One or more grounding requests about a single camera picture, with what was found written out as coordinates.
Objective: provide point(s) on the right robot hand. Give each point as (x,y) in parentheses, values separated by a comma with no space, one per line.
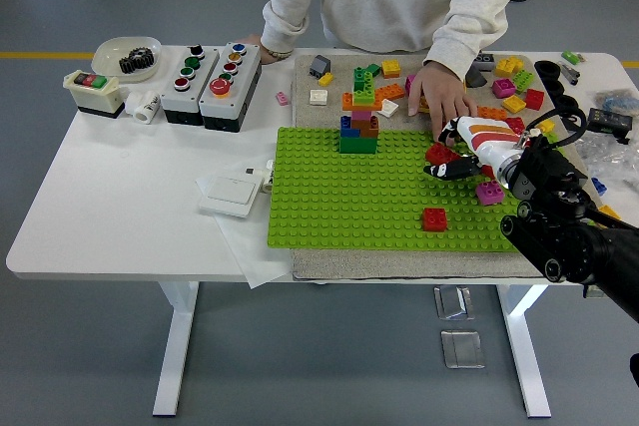
(489,144)

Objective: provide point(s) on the person's right hand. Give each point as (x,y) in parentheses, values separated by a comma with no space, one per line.
(272,58)

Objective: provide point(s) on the person's left hand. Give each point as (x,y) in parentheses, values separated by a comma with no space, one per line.
(442,94)

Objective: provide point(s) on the red sloped brick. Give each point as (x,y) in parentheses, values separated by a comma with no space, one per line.
(487,171)

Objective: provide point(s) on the long red brick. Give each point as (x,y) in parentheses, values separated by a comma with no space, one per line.
(515,124)
(442,153)

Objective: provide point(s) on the small red square brick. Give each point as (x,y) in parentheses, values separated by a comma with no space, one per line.
(434,220)

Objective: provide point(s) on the person's left forearm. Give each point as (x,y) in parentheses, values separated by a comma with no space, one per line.
(464,37)

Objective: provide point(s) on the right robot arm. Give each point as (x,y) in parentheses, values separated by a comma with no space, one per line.
(549,171)

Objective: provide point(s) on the person's right forearm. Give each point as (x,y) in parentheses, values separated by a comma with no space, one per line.
(284,22)

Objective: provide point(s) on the yellow flat brick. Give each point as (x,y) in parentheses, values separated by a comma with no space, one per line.
(609,211)
(514,104)
(424,108)

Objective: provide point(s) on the long orange brick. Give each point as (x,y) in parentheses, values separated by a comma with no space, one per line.
(392,92)
(491,112)

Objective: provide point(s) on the magenta square brick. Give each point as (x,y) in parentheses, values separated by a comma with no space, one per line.
(489,192)
(409,83)

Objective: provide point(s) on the dark grey sloped brick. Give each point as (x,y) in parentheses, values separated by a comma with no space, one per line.
(476,79)

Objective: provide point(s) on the small pink brick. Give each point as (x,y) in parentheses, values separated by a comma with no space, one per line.
(283,98)

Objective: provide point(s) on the long grey brick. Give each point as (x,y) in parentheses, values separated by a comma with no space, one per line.
(484,62)

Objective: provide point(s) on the white flat brick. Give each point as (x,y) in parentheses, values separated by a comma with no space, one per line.
(318,96)
(388,107)

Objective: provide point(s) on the yellow square brick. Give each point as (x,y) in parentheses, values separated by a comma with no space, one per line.
(391,68)

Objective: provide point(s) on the small yellow brick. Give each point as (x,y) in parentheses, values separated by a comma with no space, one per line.
(325,79)

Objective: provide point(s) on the lime green brick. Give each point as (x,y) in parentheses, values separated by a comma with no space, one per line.
(524,79)

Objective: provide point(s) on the multicoloured brick tower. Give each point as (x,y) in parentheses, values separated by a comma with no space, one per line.
(358,142)

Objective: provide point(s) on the small blue brick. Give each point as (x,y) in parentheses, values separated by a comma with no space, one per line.
(599,185)

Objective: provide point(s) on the green studded baseplate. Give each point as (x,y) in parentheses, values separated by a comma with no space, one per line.
(349,196)

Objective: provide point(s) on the four-button emergency stop box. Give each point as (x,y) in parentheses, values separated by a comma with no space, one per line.
(229,89)

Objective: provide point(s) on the black rubber tyre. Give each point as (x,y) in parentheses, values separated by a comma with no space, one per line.
(547,68)
(568,103)
(555,87)

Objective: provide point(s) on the three-button control box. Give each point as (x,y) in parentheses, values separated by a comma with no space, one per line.
(189,84)

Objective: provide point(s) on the small metal tool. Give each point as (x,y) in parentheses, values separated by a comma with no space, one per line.
(569,72)

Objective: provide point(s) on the small green part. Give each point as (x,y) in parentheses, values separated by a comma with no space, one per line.
(569,55)

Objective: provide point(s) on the clear plastic bag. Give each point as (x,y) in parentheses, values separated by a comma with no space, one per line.
(609,156)

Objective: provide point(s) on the black electronic module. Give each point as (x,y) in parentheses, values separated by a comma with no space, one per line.
(610,121)

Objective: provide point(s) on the black metal gear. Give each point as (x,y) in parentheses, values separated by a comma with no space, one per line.
(127,65)
(144,56)

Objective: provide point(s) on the plastic bag blue parts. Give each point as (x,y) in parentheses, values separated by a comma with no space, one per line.
(616,98)

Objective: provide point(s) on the white pipe tee fitting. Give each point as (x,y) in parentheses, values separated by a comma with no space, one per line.
(144,106)

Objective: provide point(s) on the silver floor plate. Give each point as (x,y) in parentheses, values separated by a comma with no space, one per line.
(461,348)
(453,302)

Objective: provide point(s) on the white plastic bowl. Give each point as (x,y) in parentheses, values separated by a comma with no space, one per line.
(107,59)

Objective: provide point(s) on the grey-brown mat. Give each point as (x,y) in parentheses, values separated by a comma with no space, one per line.
(349,266)

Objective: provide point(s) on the white paper sheet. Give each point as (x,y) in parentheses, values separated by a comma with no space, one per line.
(254,256)

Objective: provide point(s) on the white table leg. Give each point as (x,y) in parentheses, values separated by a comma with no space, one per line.
(524,346)
(177,346)

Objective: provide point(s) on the white wall switch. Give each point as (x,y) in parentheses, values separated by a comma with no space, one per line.
(230,191)

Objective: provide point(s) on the beige red-green switch box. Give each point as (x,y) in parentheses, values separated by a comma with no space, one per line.
(92,92)

